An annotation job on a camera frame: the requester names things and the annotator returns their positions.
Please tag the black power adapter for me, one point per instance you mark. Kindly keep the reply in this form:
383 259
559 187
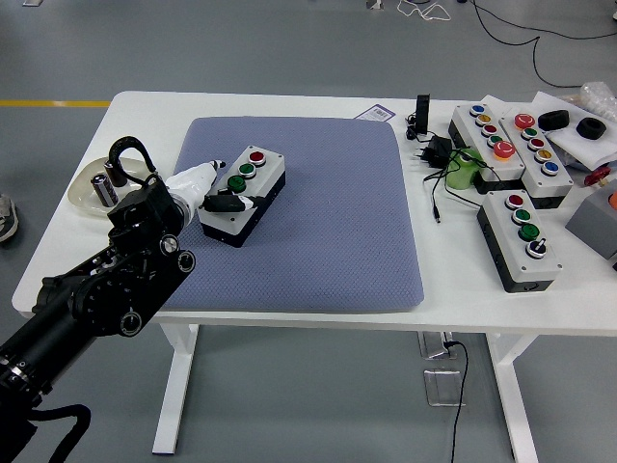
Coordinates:
441 147

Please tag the black upright device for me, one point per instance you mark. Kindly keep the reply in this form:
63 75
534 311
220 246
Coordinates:
422 113

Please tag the beige shallow dish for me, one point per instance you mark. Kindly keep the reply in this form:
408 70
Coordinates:
84 193

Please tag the silver metal cylinder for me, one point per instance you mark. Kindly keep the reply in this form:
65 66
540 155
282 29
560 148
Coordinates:
103 190

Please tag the green plastic cup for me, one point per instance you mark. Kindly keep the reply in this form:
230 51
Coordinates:
458 176

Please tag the white cardboard sheet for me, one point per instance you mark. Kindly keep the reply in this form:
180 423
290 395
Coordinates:
583 152

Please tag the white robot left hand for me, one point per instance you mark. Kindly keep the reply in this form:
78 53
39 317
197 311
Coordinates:
195 181

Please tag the four-button box with selector switch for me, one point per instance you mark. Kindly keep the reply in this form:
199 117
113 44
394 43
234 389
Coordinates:
540 270
267 164

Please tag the five-button box, long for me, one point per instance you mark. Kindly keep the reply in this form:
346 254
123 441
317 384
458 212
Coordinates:
465 120

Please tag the blue-grey padded mat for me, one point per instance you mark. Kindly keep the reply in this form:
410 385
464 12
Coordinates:
328 217

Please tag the five-button box, short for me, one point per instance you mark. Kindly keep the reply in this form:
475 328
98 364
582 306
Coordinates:
554 183

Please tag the white table leg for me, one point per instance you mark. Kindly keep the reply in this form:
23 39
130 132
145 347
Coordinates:
176 386
518 410

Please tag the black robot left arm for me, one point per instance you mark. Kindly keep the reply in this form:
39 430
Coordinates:
96 289

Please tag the metal floor socket plate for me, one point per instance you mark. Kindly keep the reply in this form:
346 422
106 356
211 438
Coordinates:
443 388
434 345

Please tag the clear plastic bag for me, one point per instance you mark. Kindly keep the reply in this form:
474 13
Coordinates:
600 96

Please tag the red mushroom button part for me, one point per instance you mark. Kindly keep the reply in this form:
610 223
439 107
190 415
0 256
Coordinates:
598 177

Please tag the grey box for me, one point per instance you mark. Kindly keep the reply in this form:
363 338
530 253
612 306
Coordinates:
593 222

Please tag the purple-edged printed card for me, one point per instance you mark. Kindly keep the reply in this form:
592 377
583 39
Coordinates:
378 113

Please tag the orange object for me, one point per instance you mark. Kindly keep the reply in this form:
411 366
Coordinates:
613 201

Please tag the grey shoe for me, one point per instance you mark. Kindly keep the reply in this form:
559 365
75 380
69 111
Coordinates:
7 217

